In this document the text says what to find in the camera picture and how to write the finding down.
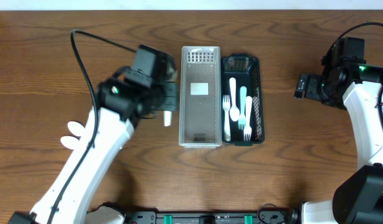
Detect white plastic spoon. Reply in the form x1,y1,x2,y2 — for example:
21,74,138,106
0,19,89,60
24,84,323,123
229,77,240,122
164,111,173,127
67,121,85,137
60,136,80,150

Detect white plastic fork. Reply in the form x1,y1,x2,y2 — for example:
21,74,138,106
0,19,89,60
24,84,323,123
244,96,252,141
222,95,231,141

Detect dark green plastic basket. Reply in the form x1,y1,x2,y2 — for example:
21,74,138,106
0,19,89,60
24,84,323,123
220,54,265,146

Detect pale blue plastic fork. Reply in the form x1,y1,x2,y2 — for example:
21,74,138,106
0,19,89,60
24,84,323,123
238,86,247,130

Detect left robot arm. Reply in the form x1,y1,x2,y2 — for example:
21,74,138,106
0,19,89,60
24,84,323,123
9,45,177,223

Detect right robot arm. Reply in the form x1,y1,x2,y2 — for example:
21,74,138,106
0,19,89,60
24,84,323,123
294,37,383,223

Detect white label in basket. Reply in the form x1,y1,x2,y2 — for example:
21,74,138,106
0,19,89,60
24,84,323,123
190,83,209,95

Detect clear plastic basket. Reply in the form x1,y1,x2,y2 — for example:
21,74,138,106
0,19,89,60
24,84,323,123
179,46,222,149

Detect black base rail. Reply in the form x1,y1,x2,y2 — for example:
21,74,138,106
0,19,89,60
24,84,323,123
85,202,304,224

